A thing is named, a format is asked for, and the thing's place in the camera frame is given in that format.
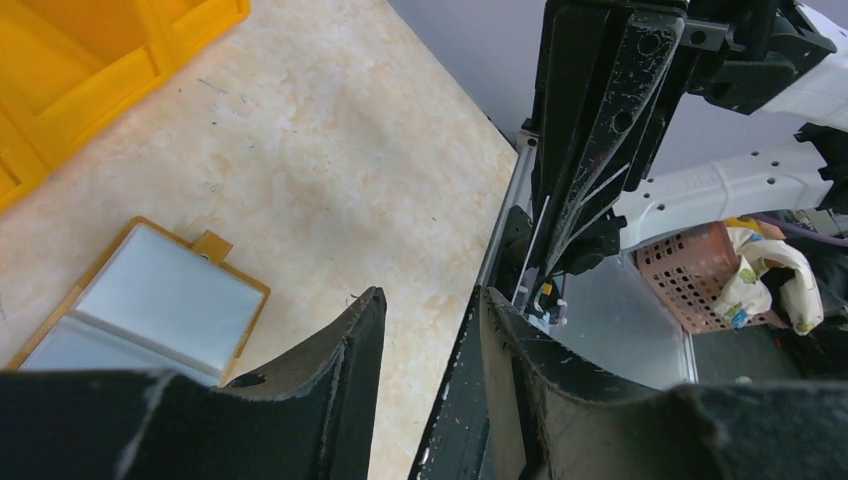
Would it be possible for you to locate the orange three-compartment bin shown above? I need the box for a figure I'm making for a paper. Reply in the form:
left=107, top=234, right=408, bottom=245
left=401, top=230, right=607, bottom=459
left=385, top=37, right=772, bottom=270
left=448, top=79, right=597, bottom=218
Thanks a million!
left=1, top=1, right=251, bottom=210

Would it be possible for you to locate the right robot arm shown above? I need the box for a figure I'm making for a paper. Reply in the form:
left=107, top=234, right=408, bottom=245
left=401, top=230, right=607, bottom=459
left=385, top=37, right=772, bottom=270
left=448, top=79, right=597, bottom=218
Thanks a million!
left=525, top=1, right=847, bottom=277

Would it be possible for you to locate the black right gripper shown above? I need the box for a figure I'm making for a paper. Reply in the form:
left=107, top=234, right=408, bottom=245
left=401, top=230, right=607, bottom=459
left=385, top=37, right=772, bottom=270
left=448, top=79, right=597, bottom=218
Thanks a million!
left=531, top=1, right=838, bottom=272

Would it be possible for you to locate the grey card in holder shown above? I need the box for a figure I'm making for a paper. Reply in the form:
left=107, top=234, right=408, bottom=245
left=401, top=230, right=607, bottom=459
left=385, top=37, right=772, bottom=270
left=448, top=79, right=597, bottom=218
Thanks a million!
left=19, top=223, right=265, bottom=388

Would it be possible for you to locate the white patterned cloth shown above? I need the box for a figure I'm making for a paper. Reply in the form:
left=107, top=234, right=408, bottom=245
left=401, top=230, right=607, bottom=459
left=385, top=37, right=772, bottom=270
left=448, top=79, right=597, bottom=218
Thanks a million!
left=712, top=217, right=824, bottom=336

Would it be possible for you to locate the tan leather card holder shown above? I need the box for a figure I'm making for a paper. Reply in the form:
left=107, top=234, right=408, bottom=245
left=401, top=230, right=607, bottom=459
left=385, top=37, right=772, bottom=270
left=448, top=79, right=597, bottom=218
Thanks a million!
left=6, top=215, right=272, bottom=389

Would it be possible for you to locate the pink perforated basket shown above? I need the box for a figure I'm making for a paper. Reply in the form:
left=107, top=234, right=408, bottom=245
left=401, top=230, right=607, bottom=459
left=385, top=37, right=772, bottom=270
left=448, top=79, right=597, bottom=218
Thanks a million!
left=634, top=220, right=786, bottom=336

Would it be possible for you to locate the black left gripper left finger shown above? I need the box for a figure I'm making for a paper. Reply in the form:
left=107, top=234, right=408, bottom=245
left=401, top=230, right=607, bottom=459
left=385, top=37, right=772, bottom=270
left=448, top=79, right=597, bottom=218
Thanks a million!
left=1, top=287, right=387, bottom=479

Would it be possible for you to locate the aluminium frame rail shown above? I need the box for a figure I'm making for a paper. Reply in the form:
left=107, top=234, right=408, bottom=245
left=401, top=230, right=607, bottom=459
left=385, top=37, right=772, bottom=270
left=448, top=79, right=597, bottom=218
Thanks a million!
left=475, top=129, right=541, bottom=289

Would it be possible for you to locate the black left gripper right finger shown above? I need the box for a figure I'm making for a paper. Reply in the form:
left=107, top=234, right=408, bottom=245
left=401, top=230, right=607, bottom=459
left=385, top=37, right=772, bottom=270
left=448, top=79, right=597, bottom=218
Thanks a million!
left=478, top=288, right=847, bottom=479

